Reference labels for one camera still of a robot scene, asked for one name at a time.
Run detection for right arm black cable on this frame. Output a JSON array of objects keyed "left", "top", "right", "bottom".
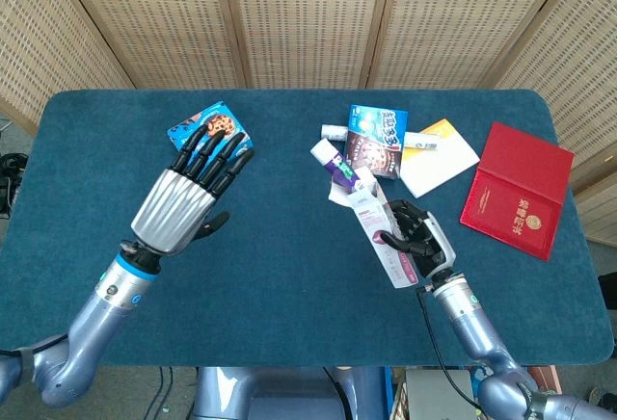
[{"left": 416, "top": 284, "right": 483, "bottom": 414}]

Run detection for black floor cables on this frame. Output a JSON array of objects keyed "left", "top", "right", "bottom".
[{"left": 143, "top": 366, "right": 175, "bottom": 420}]

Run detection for blue-grey robot torso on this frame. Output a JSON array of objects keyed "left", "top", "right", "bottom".
[{"left": 192, "top": 366, "right": 387, "bottom": 420}]

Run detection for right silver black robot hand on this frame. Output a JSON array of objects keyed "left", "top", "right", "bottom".
[{"left": 375, "top": 197, "right": 458, "bottom": 280}]

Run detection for floral toothpaste carton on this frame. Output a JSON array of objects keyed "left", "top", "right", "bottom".
[{"left": 327, "top": 167, "right": 420, "bottom": 290}]

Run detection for black equipment on floor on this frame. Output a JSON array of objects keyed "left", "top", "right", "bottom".
[{"left": 0, "top": 151, "right": 25, "bottom": 217}]

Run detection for red certificate folder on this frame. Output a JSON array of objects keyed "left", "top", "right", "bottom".
[{"left": 459, "top": 120, "right": 576, "bottom": 262}]

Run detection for woven bamboo folding screen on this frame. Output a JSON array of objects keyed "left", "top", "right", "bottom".
[{"left": 0, "top": 0, "right": 617, "bottom": 246}]

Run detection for grey laptop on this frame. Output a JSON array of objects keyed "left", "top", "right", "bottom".
[{"left": 404, "top": 369, "right": 478, "bottom": 420}]

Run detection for white yellow paper pad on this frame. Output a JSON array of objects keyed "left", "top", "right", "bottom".
[{"left": 399, "top": 118, "right": 481, "bottom": 199}]

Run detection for teal table cloth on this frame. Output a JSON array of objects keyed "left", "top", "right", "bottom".
[{"left": 0, "top": 88, "right": 613, "bottom": 368}]

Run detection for white tube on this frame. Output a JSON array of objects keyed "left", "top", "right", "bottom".
[{"left": 320, "top": 123, "right": 443, "bottom": 152}]

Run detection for purple toothpaste tube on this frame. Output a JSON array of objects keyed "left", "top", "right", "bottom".
[{"left": 309, "top": 139, "right": 370, "bottom": 193}]

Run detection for blue and brown cookie box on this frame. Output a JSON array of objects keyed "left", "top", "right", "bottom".
[{"left": 340, "top": 104, "right": 410, "bottom": 181}]

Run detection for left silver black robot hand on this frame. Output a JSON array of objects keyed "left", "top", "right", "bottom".
[{"left": 129, "top": 123, "right": 256, "bottom": 256}]

